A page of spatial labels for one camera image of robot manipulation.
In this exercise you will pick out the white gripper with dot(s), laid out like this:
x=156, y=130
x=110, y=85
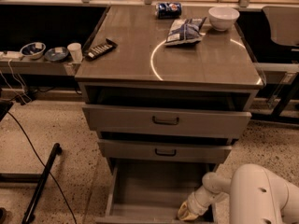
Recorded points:
x=196, y=204

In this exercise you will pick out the grey bottom drawer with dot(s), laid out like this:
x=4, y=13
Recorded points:
x=151, y=192

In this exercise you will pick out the grey drawer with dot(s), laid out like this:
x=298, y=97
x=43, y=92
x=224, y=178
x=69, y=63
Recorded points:
x=151, y=151
x=151, y=192
x=166, y=121

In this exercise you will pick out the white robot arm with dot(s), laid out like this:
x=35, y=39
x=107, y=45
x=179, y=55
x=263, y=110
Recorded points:
x=257, y=196

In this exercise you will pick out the grey middle drawer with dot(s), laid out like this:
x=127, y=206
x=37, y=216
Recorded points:
x=151, y=151

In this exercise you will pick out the grey top drawer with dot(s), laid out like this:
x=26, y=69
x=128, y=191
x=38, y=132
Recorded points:
x=166, y=121

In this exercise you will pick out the grey drawer cabinet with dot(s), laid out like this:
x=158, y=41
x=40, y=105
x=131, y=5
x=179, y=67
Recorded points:
x=215, y=74

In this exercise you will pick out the black floor stand bar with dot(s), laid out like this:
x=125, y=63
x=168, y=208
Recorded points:
x=29, y=215

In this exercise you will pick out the blue white chip bag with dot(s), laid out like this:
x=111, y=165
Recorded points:
x=185, y=31

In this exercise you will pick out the black chocolate bar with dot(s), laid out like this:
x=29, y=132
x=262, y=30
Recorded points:
x=100, y=50

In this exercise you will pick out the white paper cup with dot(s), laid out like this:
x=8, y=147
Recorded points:
x=75, y=51

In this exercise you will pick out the grey side shelf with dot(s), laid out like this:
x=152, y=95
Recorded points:
x=38, y=67

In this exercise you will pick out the blue soda can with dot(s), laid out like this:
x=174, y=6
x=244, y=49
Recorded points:
x=168, y=10

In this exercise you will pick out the grey chair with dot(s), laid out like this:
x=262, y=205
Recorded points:
x=284, y=25

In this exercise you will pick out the blue white small bowl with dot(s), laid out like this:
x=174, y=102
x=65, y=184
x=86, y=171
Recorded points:
x=33, y=51

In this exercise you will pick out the white power strip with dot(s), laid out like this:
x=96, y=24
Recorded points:
x=10, y=55

